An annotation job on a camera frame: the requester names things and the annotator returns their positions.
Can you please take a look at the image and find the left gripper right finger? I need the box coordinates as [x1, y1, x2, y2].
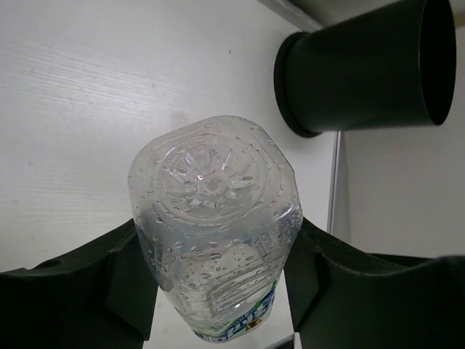
[284, 221, 464, 348]

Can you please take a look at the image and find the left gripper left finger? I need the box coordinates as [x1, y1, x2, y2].
[1, 220, 158, 348]

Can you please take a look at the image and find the clear bottle blue white label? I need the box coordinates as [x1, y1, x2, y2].
[128, 116, 303, 343]

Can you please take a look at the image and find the black cylindrical bin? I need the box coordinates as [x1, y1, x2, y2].
[273, 0, 456, 137]

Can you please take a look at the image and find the right aluminium rail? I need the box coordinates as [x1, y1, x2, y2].
[327, 131, 341, 234]

